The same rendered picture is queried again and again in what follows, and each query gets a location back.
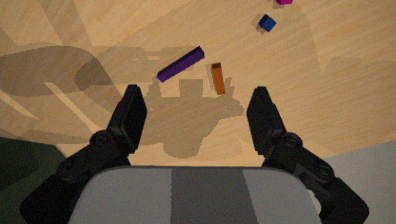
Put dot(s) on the dark purple rod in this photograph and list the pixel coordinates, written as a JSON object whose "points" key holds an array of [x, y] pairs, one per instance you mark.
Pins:
{"points": [[181, 64]]}

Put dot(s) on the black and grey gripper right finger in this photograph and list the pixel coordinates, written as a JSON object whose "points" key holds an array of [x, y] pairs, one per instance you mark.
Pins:
{"points": [[284, 150]]}

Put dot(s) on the magenta rectangular block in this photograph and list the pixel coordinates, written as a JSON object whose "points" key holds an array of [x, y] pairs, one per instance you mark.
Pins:
{"points": [[282, 2]]}

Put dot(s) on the small blue block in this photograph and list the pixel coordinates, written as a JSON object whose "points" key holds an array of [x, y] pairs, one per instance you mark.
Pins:
{"points": [[267, 23]]}

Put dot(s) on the orange-brown rectangular bar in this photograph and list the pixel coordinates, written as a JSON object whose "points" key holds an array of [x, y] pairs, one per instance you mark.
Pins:
{"points": [[218, 77]]}

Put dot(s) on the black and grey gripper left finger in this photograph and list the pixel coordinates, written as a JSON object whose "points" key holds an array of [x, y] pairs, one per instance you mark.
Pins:
{"points": [[49, 202]]}

